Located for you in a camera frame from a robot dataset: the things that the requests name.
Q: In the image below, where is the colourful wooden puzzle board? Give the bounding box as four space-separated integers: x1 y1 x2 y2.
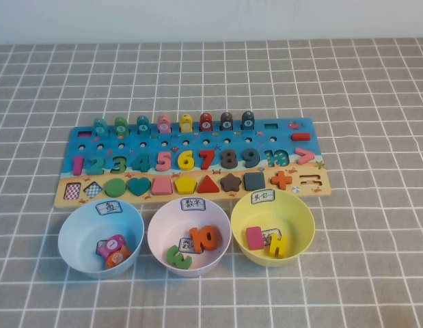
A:
53 118 333 208

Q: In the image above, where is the yellow fish peg six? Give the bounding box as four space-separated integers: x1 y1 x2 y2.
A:
179 113 193 133

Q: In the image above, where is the red fish peg seven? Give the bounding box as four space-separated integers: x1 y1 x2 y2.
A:
200 112 215 132

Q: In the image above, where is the yellow wooden pentagon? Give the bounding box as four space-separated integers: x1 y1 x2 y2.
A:
174 176 197 195

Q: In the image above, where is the yellow equals sign piece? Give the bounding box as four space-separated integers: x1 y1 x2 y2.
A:
264 234 288 259

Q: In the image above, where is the green fish peg three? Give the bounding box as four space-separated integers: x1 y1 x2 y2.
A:
113 115 127 137

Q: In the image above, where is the brown wooden number eight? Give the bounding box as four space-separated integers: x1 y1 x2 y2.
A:
221 148 238 168

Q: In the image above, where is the pink wooden number five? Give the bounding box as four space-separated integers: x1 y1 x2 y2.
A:
155 151 173 172

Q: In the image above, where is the pink fish peg five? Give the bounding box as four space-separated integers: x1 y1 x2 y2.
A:
157 114 172 133

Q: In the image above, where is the orange fish piece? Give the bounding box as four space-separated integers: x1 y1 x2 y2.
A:
105 246 132 270

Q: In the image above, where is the pink wooden trapezoid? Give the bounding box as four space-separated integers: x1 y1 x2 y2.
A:
151 176 174 196

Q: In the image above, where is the light blue bowl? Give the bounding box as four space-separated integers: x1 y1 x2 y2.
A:
57 200 145 280

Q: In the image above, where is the green wooden circle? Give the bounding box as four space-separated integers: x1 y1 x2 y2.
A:
105 178 126 198

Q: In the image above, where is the slate wooden square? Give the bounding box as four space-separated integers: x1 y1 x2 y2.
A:
243 172 266 191

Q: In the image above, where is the light yellow bowl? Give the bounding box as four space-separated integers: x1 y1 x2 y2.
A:
230 189 316 269

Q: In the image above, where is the slate fish peg nine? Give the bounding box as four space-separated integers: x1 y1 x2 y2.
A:
241 110 256 130

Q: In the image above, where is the teal fish peg two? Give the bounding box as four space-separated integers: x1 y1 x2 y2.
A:
93 117 109 137

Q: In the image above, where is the pink wooden rectangle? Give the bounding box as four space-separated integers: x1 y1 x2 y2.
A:
245 225 265 251

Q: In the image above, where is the pink fish piece one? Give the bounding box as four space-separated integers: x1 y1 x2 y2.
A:
96 234 126 257

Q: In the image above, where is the red wooden number seven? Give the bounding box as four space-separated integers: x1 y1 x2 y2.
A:
198 149 217 170

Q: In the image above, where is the grey grid tablecloth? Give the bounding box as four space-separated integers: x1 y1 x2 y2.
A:
0 37 423 328

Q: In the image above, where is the teal fish peg four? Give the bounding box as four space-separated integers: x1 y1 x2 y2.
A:
135 115 150 134

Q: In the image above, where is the dark green wooden number three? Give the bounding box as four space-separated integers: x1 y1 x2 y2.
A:
111 155 127 174

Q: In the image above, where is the brown fish peg eight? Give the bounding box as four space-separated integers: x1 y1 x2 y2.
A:
220 111 234 131

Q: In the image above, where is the teal wooden number four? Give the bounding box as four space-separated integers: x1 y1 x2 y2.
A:
130 153 151 173

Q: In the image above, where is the red wooden triangle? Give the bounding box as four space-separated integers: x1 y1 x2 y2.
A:
197 174 221 193

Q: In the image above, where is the slate wooden number nine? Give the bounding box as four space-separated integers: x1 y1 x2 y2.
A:
241 148 261 168

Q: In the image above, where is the teal wooden heart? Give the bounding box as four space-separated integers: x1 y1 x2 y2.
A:
128 177 152 198

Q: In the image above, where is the blue wooden number two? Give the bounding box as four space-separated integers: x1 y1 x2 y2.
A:
86 155 105 175

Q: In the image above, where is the brown wooden star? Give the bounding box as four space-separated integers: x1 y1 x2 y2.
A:
220 173 243 193

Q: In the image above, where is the yellow wooden number six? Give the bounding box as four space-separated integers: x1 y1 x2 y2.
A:
177 150 195 171

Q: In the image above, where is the pink greater-than sign piece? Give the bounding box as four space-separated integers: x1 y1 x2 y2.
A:
295 148 316 165

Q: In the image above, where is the light green wooden number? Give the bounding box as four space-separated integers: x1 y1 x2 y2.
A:
166 245 193 270

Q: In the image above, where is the light pink bowl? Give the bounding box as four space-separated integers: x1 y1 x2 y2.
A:
147 196 232 277

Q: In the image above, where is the orange wooden number ten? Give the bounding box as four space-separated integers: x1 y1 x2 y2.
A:
189 225 221 254

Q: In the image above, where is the orange plus sign piece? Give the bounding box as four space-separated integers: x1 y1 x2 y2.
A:
271 170 293 190

